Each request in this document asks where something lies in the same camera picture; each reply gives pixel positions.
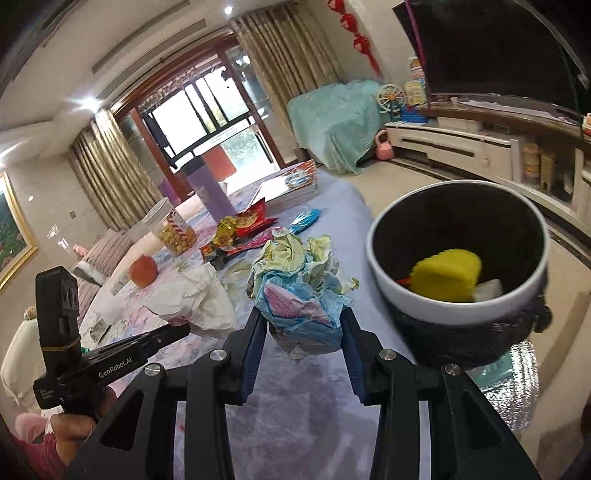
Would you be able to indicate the silver foil mat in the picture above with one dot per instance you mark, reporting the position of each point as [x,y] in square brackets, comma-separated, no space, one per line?
[512,392]

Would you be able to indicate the yellow cup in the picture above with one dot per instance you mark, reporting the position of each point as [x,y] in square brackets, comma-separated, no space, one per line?
[445,274]

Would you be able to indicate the striped pink cushion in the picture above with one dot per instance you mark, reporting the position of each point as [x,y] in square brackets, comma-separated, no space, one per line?
[104,258]

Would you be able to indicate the person's left hand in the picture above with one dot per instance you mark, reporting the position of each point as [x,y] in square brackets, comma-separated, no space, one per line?
[74,434]

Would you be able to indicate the pink toy kettle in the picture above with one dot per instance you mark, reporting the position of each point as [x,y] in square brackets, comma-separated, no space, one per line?
[383,146]

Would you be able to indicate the black television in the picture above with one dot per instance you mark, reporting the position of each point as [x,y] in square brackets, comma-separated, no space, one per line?
[489,50]

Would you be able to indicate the purple thermos bottle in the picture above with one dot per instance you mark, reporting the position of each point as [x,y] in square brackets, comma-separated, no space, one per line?
[207,189]

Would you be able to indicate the white bin with black bag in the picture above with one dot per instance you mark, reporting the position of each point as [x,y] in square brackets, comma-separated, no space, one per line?
[415,295]

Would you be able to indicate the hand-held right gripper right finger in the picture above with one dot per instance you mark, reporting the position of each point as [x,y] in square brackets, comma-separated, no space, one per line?
[358,360]

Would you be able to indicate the small red snack packet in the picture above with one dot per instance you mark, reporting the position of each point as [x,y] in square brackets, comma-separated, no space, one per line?
[219,253]

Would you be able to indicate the red apple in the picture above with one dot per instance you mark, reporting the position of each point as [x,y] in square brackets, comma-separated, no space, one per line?
[143,271]

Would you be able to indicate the gold framed painting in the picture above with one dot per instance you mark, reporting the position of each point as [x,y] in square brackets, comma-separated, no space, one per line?
[14,230]

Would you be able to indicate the ferris wheel toy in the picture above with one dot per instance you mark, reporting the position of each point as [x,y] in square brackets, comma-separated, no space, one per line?
[390,99]

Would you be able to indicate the gold curtain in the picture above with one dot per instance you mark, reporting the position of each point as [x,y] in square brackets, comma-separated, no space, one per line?
[286,78]
[111,170]

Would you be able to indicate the blue printed paper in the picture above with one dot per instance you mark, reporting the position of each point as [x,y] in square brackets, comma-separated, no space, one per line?
[300,295]

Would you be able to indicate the yellow foil wrapper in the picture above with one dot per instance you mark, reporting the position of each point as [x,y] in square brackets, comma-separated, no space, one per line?
[227,230]

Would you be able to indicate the white tissue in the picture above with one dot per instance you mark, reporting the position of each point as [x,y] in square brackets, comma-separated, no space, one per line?
[198,297]

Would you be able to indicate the red hanging heart decoration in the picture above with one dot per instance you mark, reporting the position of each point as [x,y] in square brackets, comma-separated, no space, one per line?
[355,32]

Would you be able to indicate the teal cloth covered furniture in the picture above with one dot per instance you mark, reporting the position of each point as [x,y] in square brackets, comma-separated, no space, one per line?
[337,120]

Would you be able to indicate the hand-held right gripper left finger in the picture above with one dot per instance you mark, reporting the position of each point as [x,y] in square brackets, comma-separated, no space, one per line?
[254,355]

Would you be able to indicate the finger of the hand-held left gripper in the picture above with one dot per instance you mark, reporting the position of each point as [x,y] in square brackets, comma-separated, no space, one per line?
[152,340]

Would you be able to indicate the clear jar of yellow balls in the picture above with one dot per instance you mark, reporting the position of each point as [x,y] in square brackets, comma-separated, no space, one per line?
[178,233]

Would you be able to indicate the wooden balcony door frame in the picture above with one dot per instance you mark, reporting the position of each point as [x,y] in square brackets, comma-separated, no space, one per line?
[152,97]

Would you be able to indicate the white television cabinet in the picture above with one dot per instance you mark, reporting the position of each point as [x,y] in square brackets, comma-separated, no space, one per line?
[461,143]

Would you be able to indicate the blue candy wrapper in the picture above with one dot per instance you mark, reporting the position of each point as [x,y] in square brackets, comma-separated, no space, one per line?
[307,218]

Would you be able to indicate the red snack wrapper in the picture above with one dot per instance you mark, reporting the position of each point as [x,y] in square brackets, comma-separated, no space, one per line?
[254,217]

